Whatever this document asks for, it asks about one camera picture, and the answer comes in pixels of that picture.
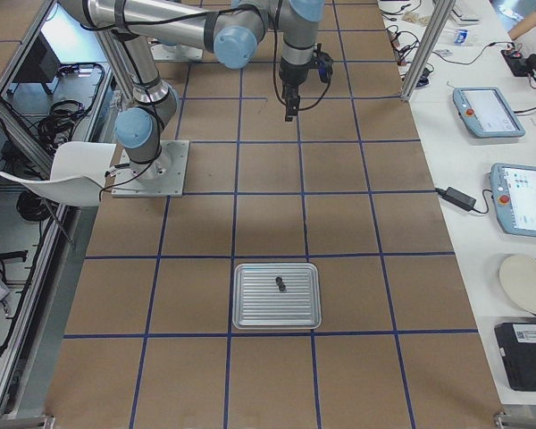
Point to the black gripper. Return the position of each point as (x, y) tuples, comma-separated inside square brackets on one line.
[(290, 75)]

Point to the black bearing gear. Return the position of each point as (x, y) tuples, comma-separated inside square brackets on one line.
[(280, 284)]

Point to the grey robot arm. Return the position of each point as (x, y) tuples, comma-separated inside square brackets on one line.
[(232, 35)]

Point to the ribbed metal tray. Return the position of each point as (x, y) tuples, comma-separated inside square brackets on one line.
[(258, 304)]

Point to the black power adapter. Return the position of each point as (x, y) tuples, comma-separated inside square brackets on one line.
[(457, 198)]

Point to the teach pendant far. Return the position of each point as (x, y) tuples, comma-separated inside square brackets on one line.
[(486, 113)]

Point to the teach pendant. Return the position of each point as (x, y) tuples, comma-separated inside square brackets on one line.
[(513, 189), (486, 113)]

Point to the white plastic chair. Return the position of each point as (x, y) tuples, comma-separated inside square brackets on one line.
[(77, 174)]

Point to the teach pendant near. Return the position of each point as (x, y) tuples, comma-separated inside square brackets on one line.
[(513, 189)]

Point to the white round plate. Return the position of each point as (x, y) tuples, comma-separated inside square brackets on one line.
[(517, 276)]

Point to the black flat box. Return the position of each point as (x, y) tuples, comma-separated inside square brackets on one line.
[(517, 348)]

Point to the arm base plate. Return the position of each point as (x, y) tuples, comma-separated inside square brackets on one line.
[(175, 53), (165, 176)]

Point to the aluminium frame post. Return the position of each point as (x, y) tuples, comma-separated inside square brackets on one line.
[(428, 41)]

